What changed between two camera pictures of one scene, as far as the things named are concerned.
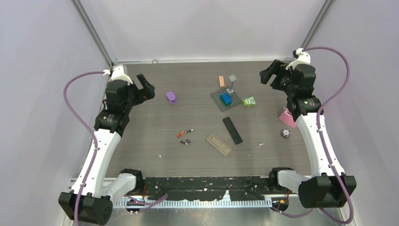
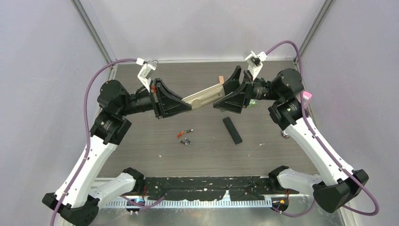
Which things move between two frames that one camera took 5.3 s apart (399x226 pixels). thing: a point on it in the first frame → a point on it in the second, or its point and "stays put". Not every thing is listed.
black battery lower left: x=183 y=142 stays put
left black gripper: x=143 y=94 → x=166 y=102
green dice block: x=249 y=101 stays put
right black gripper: x=277 y=68 → x=235 y=101
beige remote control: x=219 y=144 → x=196 y=100
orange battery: x=180 y=134 stays put
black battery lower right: x=187 y=141 stays put
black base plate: x=208 y=188 stays put
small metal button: x=285 y=133 stays put
